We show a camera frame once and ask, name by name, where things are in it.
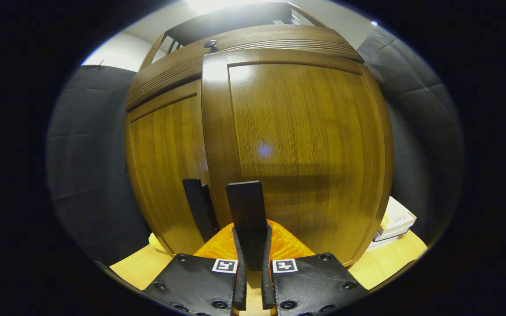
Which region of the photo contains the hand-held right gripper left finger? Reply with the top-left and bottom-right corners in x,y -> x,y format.
142,222 -> 248,316

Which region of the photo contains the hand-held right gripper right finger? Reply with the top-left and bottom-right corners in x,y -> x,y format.
260,219 -> 369,316

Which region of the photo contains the black door handle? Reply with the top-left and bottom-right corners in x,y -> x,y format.
226,180 -> 269,271
182,178 -> 219,243

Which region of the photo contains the wooden shoe cabinet door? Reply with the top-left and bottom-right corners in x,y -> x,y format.
200,48 -> 395,266
124,80 -> 212,256

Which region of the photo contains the brown wooden shoe cabinet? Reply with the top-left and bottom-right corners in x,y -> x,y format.
124,1 -> 395,268

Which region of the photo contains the pale yellow object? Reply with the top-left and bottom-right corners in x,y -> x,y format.
148,233 -> 166,253

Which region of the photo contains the wooden drawer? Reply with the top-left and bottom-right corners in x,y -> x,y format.
138,24 -> 359,82

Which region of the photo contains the large ceiling light panel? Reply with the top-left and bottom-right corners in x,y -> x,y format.
185,0 -> 289,14

